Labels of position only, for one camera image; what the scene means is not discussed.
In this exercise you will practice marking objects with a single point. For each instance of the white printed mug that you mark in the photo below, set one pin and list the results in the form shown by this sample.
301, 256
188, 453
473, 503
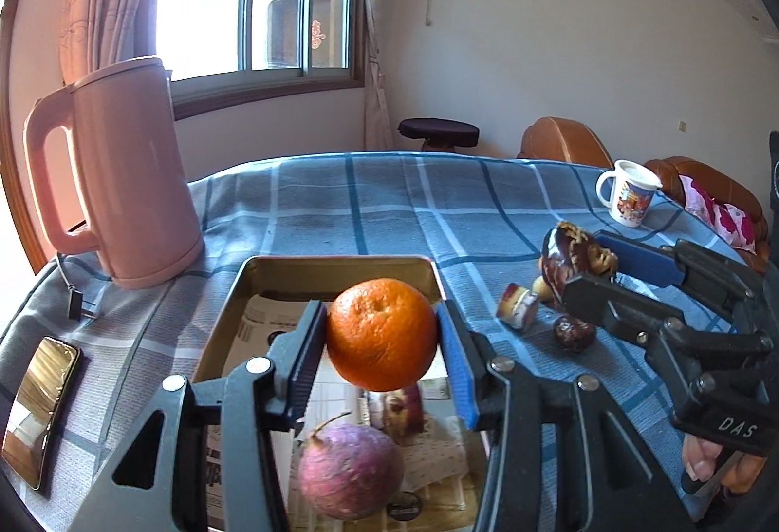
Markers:
633, 200

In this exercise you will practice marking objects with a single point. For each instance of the small yellow round fruit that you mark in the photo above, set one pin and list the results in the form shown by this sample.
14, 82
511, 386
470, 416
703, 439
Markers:
540, 288

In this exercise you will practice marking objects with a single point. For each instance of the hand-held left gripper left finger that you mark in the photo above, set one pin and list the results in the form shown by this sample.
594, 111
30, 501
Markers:
302, 373

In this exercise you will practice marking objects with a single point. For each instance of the black kettle power plug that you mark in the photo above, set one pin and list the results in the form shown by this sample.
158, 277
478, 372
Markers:
79, 306

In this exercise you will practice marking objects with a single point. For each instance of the dark brown round fruit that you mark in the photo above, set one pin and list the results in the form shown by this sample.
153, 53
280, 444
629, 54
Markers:
572, 332

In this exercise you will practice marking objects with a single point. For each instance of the brown leather sofa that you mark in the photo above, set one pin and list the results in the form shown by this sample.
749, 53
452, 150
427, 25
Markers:
675, 169

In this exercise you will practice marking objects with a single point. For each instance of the orange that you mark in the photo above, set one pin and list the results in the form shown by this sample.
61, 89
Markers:
380, 331

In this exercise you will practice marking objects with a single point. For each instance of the rectangular metal tin box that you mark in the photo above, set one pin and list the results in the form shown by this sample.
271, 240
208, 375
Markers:
286, 279

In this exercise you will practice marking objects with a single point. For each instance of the brown leather armchair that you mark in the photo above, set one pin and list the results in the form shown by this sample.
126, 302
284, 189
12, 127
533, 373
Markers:
560, 142

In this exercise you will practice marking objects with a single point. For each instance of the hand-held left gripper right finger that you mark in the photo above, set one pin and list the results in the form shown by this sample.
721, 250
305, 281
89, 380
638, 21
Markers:
459, 380

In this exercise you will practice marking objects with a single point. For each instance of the pink electric kettle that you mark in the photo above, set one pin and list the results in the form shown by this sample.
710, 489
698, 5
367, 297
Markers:
134, 172

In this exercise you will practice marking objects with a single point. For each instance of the blue checked tablecloth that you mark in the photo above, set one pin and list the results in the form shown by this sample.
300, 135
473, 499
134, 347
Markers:
395, 203

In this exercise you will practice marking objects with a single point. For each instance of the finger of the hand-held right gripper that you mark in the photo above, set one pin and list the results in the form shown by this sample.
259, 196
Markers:
645, 264
608, 306

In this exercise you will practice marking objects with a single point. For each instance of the person's right hand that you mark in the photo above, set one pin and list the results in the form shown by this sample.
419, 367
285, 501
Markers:
700, 456

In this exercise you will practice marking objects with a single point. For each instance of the black smartphone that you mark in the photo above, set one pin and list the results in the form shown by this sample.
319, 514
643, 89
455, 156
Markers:
39, 410

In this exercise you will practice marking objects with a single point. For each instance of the dark round stool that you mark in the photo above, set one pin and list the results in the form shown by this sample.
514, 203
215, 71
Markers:
438, 130

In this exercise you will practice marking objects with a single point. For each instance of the purple round fruit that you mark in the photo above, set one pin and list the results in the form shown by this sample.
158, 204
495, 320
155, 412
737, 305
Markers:
350, 474

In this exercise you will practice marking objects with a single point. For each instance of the pink floral cushion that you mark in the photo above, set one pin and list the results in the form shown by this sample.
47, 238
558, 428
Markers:
724, 218

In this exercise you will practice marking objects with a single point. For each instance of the pale sheer curtain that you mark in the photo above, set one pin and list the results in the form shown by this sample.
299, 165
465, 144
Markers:
374, 20

